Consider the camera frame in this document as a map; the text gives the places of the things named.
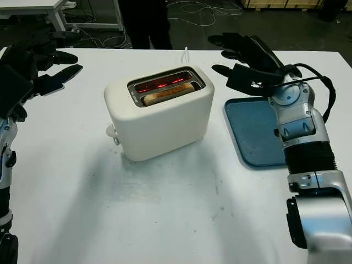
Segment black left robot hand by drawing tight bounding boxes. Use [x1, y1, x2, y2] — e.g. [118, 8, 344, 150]
[0, 30, 84, 123]

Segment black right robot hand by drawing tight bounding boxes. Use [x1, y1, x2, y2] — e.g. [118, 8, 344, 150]
[208, 32, 287, 97]

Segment browned toast slice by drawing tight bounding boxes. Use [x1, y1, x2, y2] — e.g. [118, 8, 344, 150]
[142, 84, 196, 107]

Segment person in beige sweater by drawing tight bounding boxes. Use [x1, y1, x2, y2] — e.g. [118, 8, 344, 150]
[128, 0, 174, 50]

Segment cream two-slot toaster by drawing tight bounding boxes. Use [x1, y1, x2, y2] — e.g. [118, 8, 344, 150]
[103, 65, 215, 162]

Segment white background table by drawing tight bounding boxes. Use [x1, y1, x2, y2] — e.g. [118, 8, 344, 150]
[0, 0, 124, 32]

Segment wooden pallet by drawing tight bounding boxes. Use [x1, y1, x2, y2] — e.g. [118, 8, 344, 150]
[247, 0, 352, 9]

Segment blue plastic tray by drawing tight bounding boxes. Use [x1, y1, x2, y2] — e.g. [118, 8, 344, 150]
[224, 96, 290, 168]

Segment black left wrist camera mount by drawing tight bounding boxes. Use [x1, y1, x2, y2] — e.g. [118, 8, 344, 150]
[0, 64, 36, 116]

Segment white floor cable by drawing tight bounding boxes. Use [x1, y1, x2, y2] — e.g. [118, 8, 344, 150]
[167, 0, 244, 28]

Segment white toaster power cable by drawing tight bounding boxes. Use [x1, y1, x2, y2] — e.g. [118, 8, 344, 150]
[180, 46, 191, 65]

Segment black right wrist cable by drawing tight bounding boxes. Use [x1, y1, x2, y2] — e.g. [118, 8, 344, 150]
[283, 63, 338, 124]

